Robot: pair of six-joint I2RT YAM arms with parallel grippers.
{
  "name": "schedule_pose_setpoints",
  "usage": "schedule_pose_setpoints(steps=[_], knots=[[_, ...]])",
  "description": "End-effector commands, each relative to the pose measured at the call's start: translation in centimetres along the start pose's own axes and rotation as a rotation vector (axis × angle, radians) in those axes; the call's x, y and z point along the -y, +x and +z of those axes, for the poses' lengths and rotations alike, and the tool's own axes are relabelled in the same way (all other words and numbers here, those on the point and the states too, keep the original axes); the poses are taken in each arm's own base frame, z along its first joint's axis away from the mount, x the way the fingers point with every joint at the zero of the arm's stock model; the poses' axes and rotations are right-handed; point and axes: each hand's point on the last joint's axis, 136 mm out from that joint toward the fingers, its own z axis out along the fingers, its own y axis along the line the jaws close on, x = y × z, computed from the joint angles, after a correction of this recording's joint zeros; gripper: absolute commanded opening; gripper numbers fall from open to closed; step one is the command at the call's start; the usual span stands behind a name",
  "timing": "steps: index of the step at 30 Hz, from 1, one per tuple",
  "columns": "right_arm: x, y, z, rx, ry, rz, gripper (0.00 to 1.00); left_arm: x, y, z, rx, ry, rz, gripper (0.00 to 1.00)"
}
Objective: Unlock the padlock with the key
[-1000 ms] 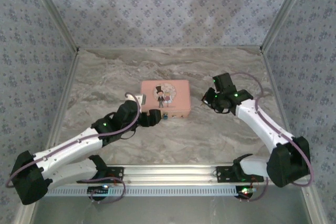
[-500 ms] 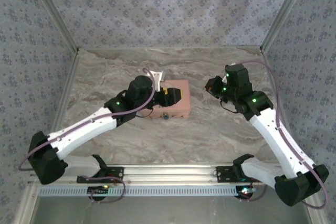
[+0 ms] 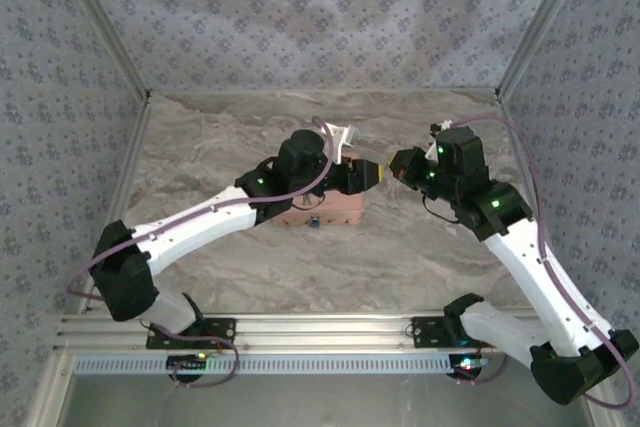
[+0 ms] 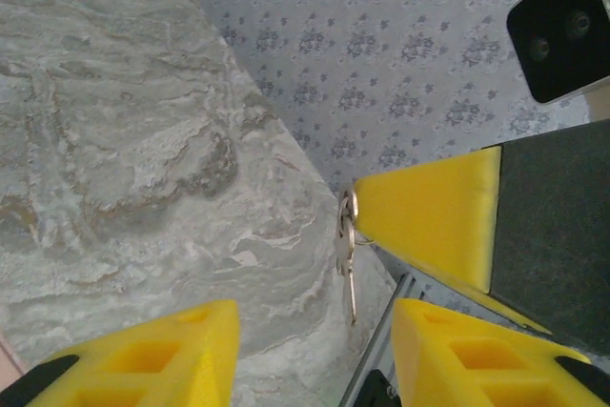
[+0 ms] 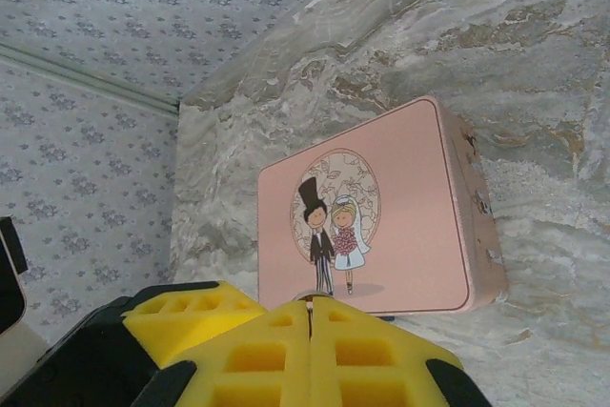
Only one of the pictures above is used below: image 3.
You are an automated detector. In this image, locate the white slotted cable duct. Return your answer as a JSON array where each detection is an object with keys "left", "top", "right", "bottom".
[{"left": 73, "top": 352, "right": 506, "bottom": 376}]

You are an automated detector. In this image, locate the right black controller board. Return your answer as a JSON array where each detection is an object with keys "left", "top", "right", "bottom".
[{"left": 449, "top": 354, "right": 489, "bottom": 381}]

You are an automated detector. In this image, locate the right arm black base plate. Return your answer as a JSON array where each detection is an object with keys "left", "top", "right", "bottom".
[{"left": 411, "top": 315, "right": 481, "bottom": 349}]

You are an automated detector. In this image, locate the thin black cable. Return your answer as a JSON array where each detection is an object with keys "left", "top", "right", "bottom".
[{"left": 421, "top": 194, "right": 464, "bottom": 224}]

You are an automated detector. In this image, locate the black controller board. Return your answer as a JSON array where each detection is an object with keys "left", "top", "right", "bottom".
[
  {"left": 167, "top": 354, "right": 210, "bottom": 382},
  {"left": 449, "top": 354, "right": 489, "bottom": 381}
]

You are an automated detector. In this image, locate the aluminium frame bar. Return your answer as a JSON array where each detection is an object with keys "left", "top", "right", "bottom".
[
  {"left": 77, "top": 96, "right": 154, "bottom": 316},
  {"left": 497, "top": 95, "right": 546, "bottom": 248},
  {"left": 494, "top": 0, "right": 596, "bottom": 98},
  {"left": 52, "top": 0, "right": 154, "bottom": 101}
]

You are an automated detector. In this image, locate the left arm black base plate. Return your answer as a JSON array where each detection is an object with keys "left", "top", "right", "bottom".
[{"left": 145, "top": 316, "right": 237, "bottom": 351}]

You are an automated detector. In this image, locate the aluminium mounting rail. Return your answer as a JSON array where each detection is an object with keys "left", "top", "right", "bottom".
[{"left": 53, "top": 313, "right": 541, "bottom": 352}]

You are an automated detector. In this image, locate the left black controller board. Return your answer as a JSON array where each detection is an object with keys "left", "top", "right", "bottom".
[{"left": 167, "top": 354, "right": 210, "bottom": 382}]

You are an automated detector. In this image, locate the pink tin box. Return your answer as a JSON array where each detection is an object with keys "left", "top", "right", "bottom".
[{"left": 267, "top": 146, "right": 365, "bottom": 229}]

